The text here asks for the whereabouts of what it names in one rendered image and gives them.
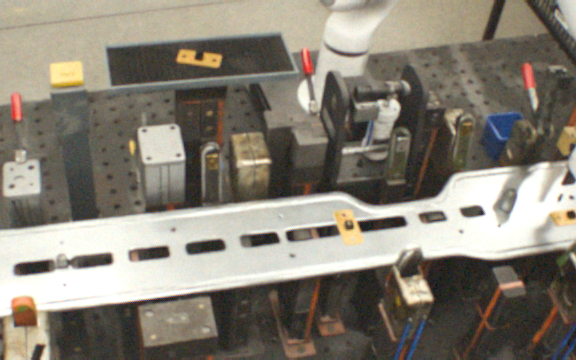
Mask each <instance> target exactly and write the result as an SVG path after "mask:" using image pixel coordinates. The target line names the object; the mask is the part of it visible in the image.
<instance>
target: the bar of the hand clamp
mask: <svg viewBox="0 0 576 360"><path fill-rule="evenodd" d="M566 74H567V71H566V70H565V68H564V67H563V65H557V66H548V67H547V69H546V72H545V76H544V78H545V80H544V83H543V86H542V90H541V93H540V96H539V100H538V103H537V106H536V110H535V113H534V117H533V120H532V124H531V126H532V127H533V128H534V130H535V137H534V139H533V141H532V142H535V140H536V137H537V134H538V131H539V127H540V124H541V122H543V124H542V126H543V129H544V134H542V135H539V136H540V137H541V138H542V140H543V141H545V140H547V137H548V134H549V131H550V128H551V124H552V121H553V118H554V115H555V112H556V109H557V105H558V102H559V99H560V96H561V93H562V90H564V89H566V88H567V87H568V86H569V85H570V82H571V80H570V78H568V77H567V76H566Z"/></svg>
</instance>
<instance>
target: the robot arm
mask: <svg viewBox="0 0 576 360"><path fill-rule="evenodd" d="M319 1H320V2H321V3H322V5H323V6H325V7H326V8H327V9H329V10H332V11H334V12H333V13H332V14H331V16H329V17H328V19H327V21H326V23H325V27H324V32H323V37H322V41H321V46H320V52H319V58H318V63H317V68H316V73H315V75H314V76H312V80H313V86H314V92H315V99H316V101H318V105H319V110H320V104H321V97H322V91H323V84H324V79H326V77H325V74H327V72H328V71H329V70H338V71H339V72H340V74H341V76H342V78H343V76H348V77H355V75H357V76H363V73H364V69H365V65H366V61H367V57H368V53H369V49H370V44H371V40H372V36H373V33H374V31H375V30H377V29H376V28H378V27H379V26H380V25H381V23H382V22H383V21H384V20H385V19H386V17H387V16H388V15H389V14H390V12H391V11H392V10H393V8H394V7H395V6H396V3H397V2H398V0H319ZM556 1H557V3H558V5H559V8H560V11H561V13H562V15H563V18H564V20H565V22H566V25H567V27H568V29H569V32H570V33H571V34H572V35H573V37H574V39H575V40H576V0H556ZM298 100H299V104H300V106H301V107H302V108H303V109H304V110H306V111H307V112H308V113H309V114H310V112H309V106H308V104H309V103H310V98H309V91H308V85H307V80H306V81H304V82H302V84H301V85H300V87H299V89H298ZM569 152H570V153H569V154H568V164H567V165H566V168H567V169H568V170H567V172H566V174H565V176H564V178H563V179H562V181H561V183H560V184H561V186H569V185H574V184H575V183H576V143H570V146H569Z"/></svg>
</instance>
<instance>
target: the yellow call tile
mask: <svg viewBox="0 0 576 360"><path fill-rule="evenodd" d="M50 68H51V83H52V88H55V87H57V86H70V85H82V84H83V75H82V65H81V61H74V63H60V64H51V65H50Z"/></svg>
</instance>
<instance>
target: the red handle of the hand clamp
mask: <svg viewBox="0 0 576 360"><path fill-rule="evenodd" d="M520 69H521V74H522V77H523V79H524V84H525V90H526V91H527V96H528V100H529V105H530V110H531V115H532V120H533V117H534V113H535V110H536V106H537V103H538V101H537V96H536V91H535V89H536V87H535V81H534V76H532V71H531V66H530V65H528V64H524V65H522V67H521V68H520ZM542 134H544V129H543V126H542V122H541V124H540V127H539V131H538V134H537V136H539V135H542Z"/></svg>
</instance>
